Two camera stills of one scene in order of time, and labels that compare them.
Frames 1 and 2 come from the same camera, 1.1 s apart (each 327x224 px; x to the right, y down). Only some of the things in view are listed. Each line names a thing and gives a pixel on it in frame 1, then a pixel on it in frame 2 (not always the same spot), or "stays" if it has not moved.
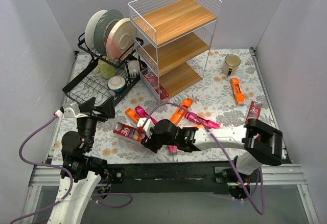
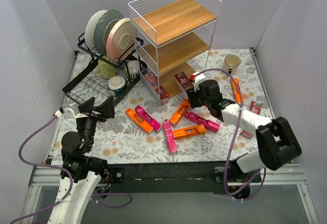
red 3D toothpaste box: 129,132 → 185,81
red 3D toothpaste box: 154,81 stays
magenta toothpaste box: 141,113 stays
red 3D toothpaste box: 254,110 stays
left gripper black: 95,113 stays
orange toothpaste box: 185,105 stays
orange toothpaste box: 131,113 stays
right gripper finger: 150,143 → 196,99
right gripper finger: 147,137 → 193,97
